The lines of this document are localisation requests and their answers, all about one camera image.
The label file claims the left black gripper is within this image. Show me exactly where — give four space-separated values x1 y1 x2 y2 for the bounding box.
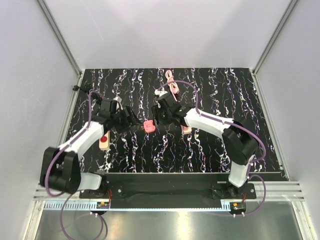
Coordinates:
111 105 141 134

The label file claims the pink adapter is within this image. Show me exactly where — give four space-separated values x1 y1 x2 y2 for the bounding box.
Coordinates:
143 119 156 134

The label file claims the pink power cord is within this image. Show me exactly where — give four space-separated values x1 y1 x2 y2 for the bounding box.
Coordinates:
165 69 181 101

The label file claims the pink power strip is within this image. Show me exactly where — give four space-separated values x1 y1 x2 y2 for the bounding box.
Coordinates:
181 125 192 135

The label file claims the beige red power strip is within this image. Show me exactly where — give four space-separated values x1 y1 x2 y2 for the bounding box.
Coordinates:
98 131 110 151

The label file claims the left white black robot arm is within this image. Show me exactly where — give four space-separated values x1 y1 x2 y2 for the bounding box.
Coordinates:
39 99 141 198

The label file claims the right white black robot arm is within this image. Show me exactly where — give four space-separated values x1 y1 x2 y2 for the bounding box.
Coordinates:
151 99 259 199

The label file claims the black marbled mat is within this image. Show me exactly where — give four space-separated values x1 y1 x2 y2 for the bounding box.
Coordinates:
66 68 281 173

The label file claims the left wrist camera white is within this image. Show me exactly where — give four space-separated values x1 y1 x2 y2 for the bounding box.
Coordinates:
114 96 123 111

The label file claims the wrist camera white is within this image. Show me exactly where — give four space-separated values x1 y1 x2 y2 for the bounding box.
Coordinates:
154 89 168 98
114 96 123 111

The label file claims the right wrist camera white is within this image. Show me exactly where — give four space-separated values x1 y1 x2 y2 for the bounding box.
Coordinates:
154 89 168 98

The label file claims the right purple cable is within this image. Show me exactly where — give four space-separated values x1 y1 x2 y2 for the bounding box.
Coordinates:
156 80 267 217

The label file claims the purple cable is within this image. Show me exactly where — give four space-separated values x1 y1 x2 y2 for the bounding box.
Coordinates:
44 90 110 238
156 80 267 217

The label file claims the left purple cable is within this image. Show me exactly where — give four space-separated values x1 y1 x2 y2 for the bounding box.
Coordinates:
44 90 110 238

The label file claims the black power cord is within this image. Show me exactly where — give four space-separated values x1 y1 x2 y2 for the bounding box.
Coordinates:
72 84 95 94

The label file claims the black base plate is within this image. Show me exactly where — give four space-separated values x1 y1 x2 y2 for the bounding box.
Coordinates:
79 174 257 200

